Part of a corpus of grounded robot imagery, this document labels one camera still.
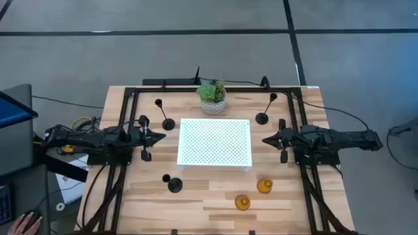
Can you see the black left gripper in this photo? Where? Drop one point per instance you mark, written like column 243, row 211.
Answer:
column 137, row 137

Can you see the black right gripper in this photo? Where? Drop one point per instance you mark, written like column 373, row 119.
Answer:
column 292, row 138

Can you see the tall black candlestick holder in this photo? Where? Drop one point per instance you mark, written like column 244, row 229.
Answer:
column 262, row 119
column 168, row 124

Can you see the amber ribbed glass candle holder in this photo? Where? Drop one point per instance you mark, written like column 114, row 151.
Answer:
column 242, row 202
column 264, row 186

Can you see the short black candlestick holder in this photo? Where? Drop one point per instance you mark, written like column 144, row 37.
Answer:
column 175, row 185

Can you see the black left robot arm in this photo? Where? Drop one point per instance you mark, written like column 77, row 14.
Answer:
column 85, row 138

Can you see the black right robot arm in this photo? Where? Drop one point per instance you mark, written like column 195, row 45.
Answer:
column 339, row 138

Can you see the white perforated metal riser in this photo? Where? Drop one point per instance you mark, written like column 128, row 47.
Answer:
column 214, row 142

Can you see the green succulent in white pot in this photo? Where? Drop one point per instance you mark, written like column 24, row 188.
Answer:
column 213, row 98

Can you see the thin black antenna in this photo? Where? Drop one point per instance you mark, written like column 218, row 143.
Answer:
column 197, row 76

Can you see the yellow connector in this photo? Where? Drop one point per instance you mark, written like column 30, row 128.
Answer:
column 68, row 149

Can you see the black diagonal bar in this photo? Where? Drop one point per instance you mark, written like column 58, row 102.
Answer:
column 62, row 168

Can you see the white paper sheet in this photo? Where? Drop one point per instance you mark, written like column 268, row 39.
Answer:
column 72, row 189

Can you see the white tape roll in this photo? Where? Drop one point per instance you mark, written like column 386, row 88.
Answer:
column 60, row 206

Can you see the blue screen monitor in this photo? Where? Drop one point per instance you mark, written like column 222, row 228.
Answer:
column 13, row 112

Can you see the black computer mouse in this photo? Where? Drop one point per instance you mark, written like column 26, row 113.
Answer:
column 32, row 217

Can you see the person's hand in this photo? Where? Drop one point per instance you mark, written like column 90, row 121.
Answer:
column 19, row 228

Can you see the purple-lit keyboard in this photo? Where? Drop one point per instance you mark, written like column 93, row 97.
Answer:
column 5, row 205

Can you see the black aluminium table frame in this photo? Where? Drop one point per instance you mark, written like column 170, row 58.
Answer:
column 248, row 90

